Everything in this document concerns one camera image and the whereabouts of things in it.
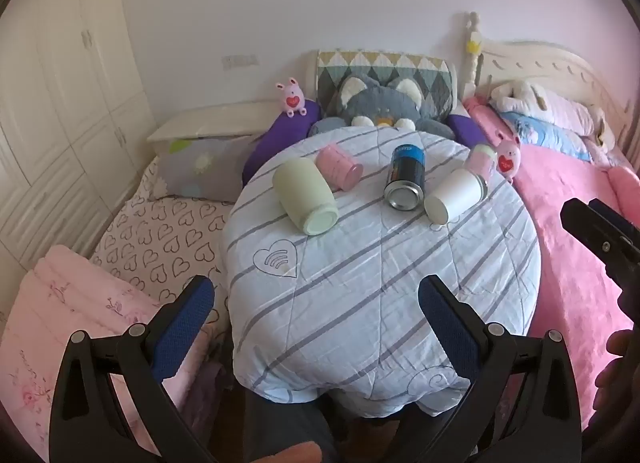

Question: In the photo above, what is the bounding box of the pink and green cup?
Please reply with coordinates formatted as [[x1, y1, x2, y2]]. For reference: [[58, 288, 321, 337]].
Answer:
[[465, 144, 498, 180]]

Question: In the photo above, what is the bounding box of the pink bunny toy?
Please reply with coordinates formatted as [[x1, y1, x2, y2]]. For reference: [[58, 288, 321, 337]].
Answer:
[[274, 78, 307, 118], [495, 135, 522, 178]]

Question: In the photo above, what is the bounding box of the grey cat plush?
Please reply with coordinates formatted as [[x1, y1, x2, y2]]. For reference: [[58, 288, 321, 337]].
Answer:
[[307, 75, 453, 140]]

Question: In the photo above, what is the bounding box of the blue metal can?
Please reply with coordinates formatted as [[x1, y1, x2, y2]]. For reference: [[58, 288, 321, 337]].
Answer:
[[384, 144, 427, 210]]

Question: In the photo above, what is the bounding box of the blue cartoon pillow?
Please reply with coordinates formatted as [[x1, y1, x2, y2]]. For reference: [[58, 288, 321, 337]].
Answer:
[[500, 111, 594, 162]]

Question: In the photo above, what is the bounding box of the person's right hand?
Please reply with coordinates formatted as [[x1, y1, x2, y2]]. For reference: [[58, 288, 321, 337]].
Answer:
[[594, 329, 640, 411]]

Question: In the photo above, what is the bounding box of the patterned green grey pillow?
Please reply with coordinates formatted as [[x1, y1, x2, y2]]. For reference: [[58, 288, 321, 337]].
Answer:
[[316, 50, 457, 120]]

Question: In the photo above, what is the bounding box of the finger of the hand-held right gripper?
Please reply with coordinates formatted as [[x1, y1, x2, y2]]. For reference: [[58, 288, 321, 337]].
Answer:
[[560, 199, 640, 269], [588, 198, 640, 246]]

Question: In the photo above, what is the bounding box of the white paper cup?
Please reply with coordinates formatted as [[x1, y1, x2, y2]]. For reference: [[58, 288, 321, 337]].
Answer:
[[424, 168, 488, 224]]

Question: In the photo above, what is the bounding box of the heart print bed sheet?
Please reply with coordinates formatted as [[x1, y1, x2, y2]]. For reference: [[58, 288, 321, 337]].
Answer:
[[90, 155, 242, 326]]

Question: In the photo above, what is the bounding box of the pink ribbed cup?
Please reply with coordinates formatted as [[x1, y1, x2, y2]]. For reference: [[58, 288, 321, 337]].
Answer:
[[315, 144, 364, 192]]

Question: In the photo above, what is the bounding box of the purple pillow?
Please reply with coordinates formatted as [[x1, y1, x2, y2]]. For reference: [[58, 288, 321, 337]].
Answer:
[[446, 113, 486, 150], [242, 99, 323, 186]]

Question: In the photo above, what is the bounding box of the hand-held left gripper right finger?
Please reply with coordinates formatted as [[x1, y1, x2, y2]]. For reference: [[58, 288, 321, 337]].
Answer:
[[417, 275, 584, 463]]

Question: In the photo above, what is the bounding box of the cream bed headboard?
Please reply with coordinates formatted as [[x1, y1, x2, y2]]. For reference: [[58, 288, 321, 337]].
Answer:
[[462, 12, 637, 144]]

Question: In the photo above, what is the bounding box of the striped white quilt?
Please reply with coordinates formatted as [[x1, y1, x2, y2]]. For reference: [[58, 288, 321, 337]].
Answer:
[[220, 125, 544, 416]]

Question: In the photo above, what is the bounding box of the white wardrobe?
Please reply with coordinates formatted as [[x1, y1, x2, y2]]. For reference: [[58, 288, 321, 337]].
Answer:
[[0, 0, 157, 269]]

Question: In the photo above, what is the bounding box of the pink bolster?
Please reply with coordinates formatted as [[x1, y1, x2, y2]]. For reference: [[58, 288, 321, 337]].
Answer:
[[606, 165, 640, 204]]

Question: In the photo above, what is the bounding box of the person's leg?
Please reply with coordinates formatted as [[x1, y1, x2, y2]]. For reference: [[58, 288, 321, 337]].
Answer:
[[240, 385, 346, 463]]

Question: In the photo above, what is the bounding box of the pale green cup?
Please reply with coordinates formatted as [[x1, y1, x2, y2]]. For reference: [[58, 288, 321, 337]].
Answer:
[[272, 157, 339, 237]]

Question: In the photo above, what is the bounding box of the white wooden bed board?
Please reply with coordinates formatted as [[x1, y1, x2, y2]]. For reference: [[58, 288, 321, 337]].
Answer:
[[146, 99, 281, 144]]

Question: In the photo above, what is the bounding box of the white plush toy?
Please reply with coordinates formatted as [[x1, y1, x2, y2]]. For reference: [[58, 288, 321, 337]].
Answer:
[[489, 80, 552, 124]]

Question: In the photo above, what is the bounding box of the pale pink pillow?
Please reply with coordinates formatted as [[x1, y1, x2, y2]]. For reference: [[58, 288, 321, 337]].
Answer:
[[542, 92, 609, 136]]

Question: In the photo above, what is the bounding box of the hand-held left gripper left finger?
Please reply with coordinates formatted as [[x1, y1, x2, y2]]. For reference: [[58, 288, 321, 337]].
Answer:
[[48, 275, 216, 463]]

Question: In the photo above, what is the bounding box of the pink floral blanket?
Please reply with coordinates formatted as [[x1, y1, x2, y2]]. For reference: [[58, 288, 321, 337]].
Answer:
[[0, 244, 223, 463]]

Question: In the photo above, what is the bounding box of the grey spotted pillow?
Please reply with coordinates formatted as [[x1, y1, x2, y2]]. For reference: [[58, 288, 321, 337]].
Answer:
[[159, 135, 262, 202]]

